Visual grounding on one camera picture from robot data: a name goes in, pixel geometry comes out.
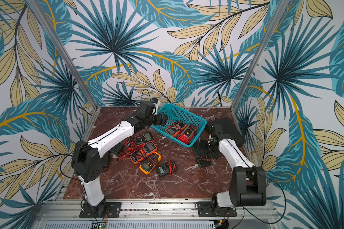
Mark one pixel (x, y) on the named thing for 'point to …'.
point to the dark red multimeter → (134, 142)
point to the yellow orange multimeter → (150, 162)
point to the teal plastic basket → (175, 115)
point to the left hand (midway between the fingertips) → (161, 117)
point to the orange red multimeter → (140, 154)
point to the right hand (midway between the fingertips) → (204, 150)
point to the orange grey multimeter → (174, 130)
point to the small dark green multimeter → (168, 168)
